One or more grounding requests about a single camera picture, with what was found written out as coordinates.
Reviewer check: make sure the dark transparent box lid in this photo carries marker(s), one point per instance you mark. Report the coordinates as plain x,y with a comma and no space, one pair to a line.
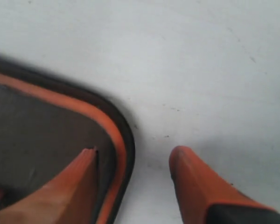
45,123

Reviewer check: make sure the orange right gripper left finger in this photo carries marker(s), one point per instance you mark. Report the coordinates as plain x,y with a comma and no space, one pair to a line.
68,198

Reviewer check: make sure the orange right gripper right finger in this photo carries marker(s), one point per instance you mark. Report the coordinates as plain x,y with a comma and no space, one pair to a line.
198,187

